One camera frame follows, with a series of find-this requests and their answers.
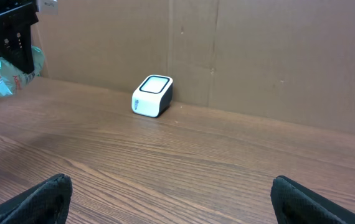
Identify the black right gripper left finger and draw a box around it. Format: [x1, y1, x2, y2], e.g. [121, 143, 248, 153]
[0, 174, 73, 224]

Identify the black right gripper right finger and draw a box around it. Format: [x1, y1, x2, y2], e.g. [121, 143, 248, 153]
[270, 175, 355, 224]

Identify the teal tissue pack wrapper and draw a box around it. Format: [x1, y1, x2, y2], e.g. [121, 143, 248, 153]
[0, 46, 45, 98]

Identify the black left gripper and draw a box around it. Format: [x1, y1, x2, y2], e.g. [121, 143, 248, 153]
[0, 0, 39, 73]

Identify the white barcode scanner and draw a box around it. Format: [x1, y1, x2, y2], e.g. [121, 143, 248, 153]
[131, 75, 173, 118]

